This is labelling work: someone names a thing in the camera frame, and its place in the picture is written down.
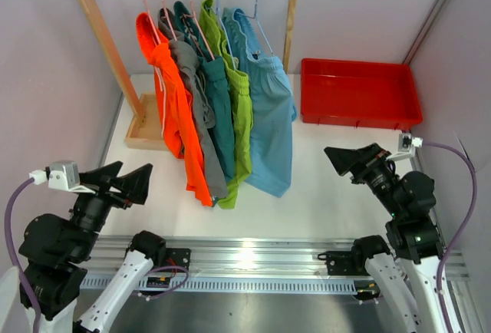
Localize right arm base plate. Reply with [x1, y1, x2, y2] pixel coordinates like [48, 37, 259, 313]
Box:
[317, 251, 367, 276]

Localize grey shorts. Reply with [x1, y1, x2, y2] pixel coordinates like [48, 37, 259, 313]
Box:
[158, 8, 228, 199]

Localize red plastic bin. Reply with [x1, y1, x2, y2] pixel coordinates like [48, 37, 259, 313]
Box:
[300, 58, 423, 130]

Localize teal shorts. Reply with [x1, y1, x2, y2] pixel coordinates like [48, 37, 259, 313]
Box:
[173, 1, 235, 182]

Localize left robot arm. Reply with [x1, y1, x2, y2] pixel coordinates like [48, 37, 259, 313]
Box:
[19, 160, 166, 332]

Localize white slotted cable duct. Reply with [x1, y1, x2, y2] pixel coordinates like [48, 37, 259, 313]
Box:
[81, 274, 357, 295]

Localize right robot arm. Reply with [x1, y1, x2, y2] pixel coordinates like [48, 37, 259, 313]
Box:
[324, 134, 463, 332]

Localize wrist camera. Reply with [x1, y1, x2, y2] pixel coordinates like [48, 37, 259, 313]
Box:
[28, 160, 95, 194]
[387, 133, 423, 162]

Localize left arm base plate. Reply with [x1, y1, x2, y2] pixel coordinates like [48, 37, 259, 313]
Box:
[162, 248, 191, 274]

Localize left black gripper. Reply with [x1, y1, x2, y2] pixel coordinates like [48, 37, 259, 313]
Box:
[69, 160, 153, 259]

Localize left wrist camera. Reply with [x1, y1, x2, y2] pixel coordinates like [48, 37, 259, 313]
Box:
[28, 160, 95, 194]

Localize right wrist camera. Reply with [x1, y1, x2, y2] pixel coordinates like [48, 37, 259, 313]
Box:
[387, 133, 423, 162]

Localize lime green shorts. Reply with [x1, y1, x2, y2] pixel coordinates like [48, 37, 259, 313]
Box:
[199, 0, 253, 209]

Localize blue wire hanger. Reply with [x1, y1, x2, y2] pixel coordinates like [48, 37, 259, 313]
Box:
[239, 0, 275, 55]
[215, 0, 237, 71]

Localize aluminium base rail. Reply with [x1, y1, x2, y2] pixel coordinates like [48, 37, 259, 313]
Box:
[81, 236, 470, 281]

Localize light blue shorts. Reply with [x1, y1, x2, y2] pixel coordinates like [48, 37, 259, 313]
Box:
[222, 8, 297, 198]

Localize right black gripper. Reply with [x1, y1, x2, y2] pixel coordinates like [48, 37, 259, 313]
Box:
[324, 142, 404, 218]

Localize orange shorts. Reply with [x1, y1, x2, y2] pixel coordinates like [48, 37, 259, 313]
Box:
[135, 12, 212, 206]

